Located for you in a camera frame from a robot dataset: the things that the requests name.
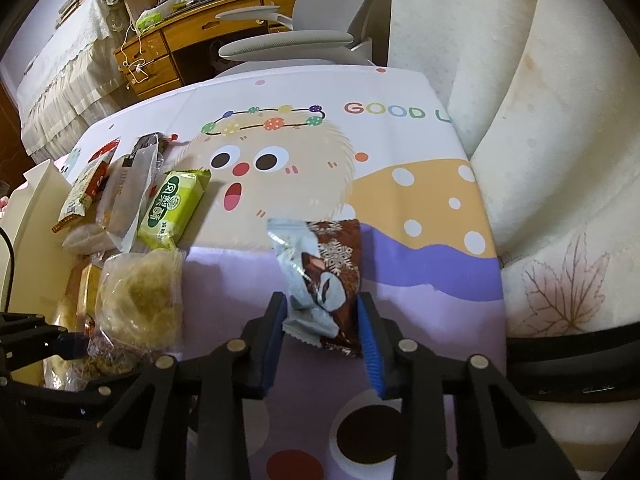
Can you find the clear bag yellow crackers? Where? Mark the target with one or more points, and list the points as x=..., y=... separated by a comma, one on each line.
x=139, y=302

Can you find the brown white chocolate snack pack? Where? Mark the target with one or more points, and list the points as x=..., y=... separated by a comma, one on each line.
x=320, y=261

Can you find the red white snack pack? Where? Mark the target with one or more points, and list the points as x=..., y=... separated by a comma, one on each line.
x=86, y=186

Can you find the grey office chair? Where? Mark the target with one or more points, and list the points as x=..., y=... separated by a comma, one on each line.
x=318, y=32

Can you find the white lace covered bed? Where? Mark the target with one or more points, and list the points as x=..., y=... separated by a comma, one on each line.
x=74, y=81

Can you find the green rice cracker pack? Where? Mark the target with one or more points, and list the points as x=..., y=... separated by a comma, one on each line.
x=172, y=208

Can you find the green tissue pack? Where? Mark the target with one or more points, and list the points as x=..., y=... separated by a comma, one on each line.
x=150, y=18

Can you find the wooden desk with drawers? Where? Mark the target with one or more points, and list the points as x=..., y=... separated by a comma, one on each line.
x=184, y=49

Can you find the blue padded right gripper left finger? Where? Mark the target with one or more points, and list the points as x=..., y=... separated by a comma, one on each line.
x=242, y=368

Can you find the cream plastic storage box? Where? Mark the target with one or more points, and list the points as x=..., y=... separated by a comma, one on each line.
x=42, y=268

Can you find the cartoon printed tablecloth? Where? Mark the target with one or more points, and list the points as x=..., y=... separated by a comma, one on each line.
x=319, y=143

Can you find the white paper pastry bag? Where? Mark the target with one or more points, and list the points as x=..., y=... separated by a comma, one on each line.
x=112, y=221

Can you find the white curtain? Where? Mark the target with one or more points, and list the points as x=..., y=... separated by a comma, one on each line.
x=544, y=96

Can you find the clear bag mixed nuts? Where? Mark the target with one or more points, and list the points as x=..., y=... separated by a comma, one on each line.
x=108, y=357

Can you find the dark foil snack pack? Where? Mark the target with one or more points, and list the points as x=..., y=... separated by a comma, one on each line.
x=160, y=140

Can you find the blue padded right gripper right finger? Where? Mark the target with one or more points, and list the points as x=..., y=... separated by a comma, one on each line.
x=399, y=368

